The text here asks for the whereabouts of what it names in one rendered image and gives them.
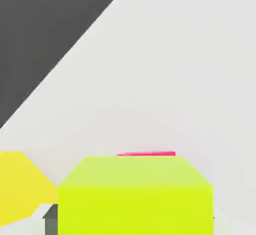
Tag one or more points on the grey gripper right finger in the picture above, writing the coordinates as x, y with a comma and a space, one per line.
213, 217

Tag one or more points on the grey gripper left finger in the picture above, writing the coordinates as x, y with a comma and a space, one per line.
51, 222

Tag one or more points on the small lime cube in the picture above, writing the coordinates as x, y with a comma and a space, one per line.
136, 203

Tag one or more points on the small yellow cube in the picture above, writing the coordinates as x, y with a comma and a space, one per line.
20, 187

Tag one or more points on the small red cube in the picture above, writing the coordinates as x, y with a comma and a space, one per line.
148, 154

